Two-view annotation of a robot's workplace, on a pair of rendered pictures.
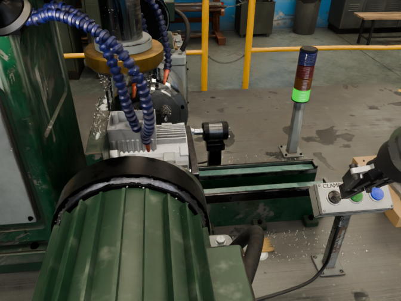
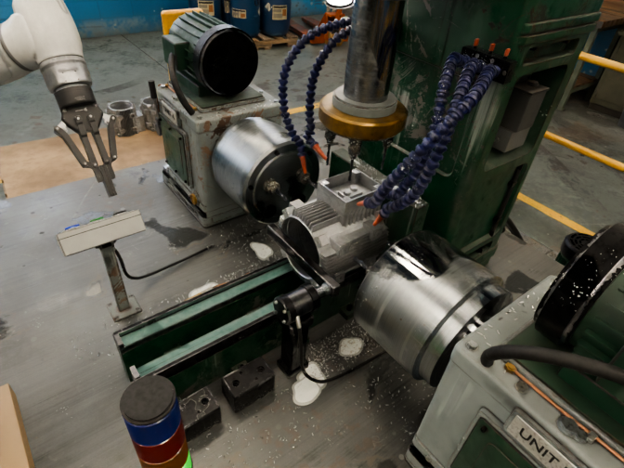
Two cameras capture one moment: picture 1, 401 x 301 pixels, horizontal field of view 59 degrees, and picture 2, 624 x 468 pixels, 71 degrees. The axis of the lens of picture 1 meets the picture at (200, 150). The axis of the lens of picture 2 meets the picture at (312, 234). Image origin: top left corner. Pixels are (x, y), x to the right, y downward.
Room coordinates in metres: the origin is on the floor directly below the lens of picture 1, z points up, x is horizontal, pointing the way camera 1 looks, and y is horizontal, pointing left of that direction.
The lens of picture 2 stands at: (1.50, -0.36, 1.68)
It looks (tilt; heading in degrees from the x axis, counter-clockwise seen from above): 39 degrees down; 147
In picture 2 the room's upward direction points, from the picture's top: 5 degrees clockwise
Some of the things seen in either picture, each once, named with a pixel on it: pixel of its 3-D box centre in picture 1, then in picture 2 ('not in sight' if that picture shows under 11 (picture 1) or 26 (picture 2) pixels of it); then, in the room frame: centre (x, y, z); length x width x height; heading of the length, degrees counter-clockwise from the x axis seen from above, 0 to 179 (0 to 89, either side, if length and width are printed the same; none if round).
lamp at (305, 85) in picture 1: (303, 82); (162, 448); (1.19, -0.36, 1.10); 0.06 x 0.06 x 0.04
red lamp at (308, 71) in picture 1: (305, 69); (157, 430); (1.19, -0.36, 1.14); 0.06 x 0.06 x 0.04
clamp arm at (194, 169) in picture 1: (191, 151); (300, 257); (0.87, 0.03, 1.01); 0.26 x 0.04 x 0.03; 7
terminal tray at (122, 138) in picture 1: (133, 131); (349, 197); (0.82, 0.18, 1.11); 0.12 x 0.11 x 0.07; 97
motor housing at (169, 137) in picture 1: (151, 159); (332, 234); (0.82, 0.14, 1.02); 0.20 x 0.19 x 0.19; 97
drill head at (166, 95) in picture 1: (150, 99); (440, 315); (1.15, 0.18, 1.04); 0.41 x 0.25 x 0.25; 7
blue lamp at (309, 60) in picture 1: (307, 57); (151, 411); (1.19, -0.36, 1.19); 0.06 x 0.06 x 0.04
